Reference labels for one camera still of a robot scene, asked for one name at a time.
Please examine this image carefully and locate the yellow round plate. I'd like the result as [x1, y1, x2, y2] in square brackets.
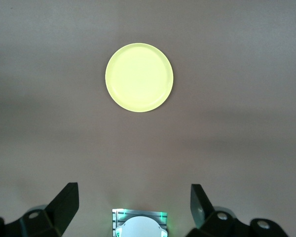
[105, 42, 175, 113]

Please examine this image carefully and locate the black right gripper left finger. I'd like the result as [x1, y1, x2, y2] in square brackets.
[0, 182, 79, 237]

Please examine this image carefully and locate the brown table cover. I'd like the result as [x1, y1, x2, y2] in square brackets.
[0, 0, 296, 237]

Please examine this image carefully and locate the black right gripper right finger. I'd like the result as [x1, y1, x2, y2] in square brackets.
[187, 183, 291, 237]

